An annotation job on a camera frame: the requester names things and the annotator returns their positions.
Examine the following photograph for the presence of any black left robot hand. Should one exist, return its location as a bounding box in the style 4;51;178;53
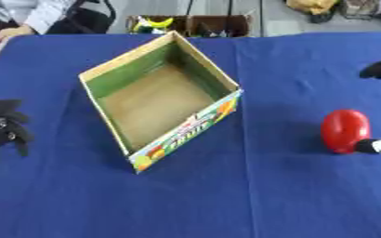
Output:
0;99;36;158

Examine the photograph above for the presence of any tan cardboard box green inside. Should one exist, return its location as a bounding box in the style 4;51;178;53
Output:
76;30;246;174

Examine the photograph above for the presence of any brown cardboard box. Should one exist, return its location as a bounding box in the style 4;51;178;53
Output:
124;13;255;39

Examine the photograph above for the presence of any red rounded toy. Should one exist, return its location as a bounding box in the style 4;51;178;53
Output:
319;109;373;155

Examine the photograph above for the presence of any person's hand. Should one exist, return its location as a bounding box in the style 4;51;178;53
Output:
0;25;40;44

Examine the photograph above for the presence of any yellow bag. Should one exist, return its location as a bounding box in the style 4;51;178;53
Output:
282;0;340;23

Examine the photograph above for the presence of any person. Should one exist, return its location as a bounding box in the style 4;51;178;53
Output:
0;0;80;44

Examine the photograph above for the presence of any black chair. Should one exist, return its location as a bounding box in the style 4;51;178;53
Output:
44;0;118;35

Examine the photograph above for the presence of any yellow and green toy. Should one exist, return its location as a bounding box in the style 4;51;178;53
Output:
130;16;177;35

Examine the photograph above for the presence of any dark wire basket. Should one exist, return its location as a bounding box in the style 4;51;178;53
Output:
338;0;381;20

